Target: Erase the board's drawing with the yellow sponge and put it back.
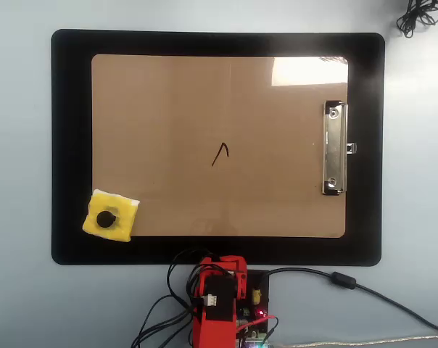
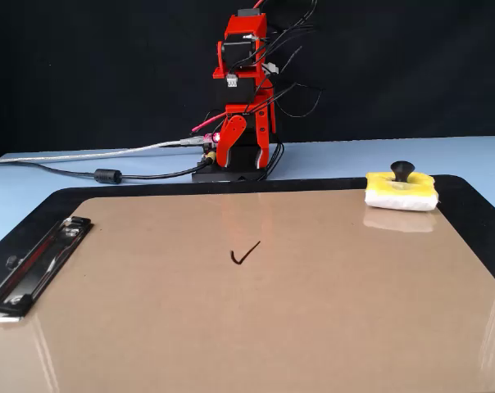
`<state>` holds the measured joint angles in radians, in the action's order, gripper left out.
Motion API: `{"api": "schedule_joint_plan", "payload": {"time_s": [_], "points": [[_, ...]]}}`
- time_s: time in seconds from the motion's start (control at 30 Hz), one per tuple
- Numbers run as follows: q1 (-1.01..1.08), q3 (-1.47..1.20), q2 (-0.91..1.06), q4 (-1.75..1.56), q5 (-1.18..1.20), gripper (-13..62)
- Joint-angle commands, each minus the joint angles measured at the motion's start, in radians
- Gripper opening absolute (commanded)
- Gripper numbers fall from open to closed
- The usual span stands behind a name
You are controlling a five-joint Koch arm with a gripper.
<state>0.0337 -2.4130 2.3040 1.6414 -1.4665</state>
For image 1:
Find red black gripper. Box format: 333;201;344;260
199;255;249;300

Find yellow sponge with black knob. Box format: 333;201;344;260
81;188;141;243

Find black robot base with board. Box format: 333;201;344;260
236;268;271;348

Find silver metal clipboard clip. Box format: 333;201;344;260
321;100;358;196

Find brown glossy clipboard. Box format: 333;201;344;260
91;54;350;239

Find black rectangular desk mat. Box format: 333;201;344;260
51;28;386;268

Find red wire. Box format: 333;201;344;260
236;315;280;333

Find black servo cables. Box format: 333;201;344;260
131;247;220;348

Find black power cable with ferrite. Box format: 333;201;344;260
258;267;438;334

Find silver USB cable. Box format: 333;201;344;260
269;334;438;348

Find black coiled cable bundle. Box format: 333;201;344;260
396;0;438;39

